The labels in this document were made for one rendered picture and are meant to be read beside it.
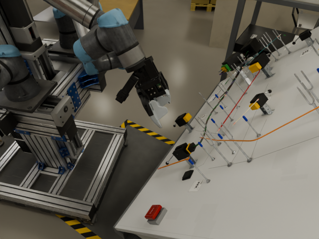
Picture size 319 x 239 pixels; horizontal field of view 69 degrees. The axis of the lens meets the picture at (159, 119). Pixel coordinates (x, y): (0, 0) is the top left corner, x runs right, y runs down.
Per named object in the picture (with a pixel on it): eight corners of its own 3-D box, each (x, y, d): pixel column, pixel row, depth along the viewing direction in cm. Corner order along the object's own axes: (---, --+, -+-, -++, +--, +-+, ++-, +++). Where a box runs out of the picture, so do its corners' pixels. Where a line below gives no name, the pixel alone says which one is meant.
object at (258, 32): (231, 51, 158) (233, 42, 154) (247, 32, 180) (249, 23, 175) (281, 65, 146) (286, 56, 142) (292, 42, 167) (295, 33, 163)
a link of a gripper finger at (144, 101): (152, 115, 69) (140, 88, 69) (147, 117, 70) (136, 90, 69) (156, 113, 74) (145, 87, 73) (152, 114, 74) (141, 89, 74)
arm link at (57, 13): (55, 26, 140) (48, 2, 130) (78, 21, 145) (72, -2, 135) (60, 33, 133) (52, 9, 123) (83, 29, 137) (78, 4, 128)
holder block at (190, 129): (182, 132, 134) (172, 119, 132) (197, 126, 124) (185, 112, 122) (179, 137, 131) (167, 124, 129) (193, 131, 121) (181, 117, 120)
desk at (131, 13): (145, 28, 426) (144, -12, 379) (132, 65, 340) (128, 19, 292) (111, 26, 431) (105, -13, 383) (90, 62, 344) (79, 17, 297)
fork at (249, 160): (251, 162, 65) (220, 125, 63) (246, 163, 67) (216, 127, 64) (253, 157, 67) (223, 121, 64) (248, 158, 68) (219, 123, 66)
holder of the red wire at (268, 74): (284, 62, 109) (270, 44, 107) (271, 78, 104) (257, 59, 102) (275, 66, 114) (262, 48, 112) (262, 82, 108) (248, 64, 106)
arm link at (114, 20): (102, 17, 69) (124, 3, 64) (121, 51, 73) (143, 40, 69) (88, 23, 62) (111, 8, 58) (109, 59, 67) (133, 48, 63)
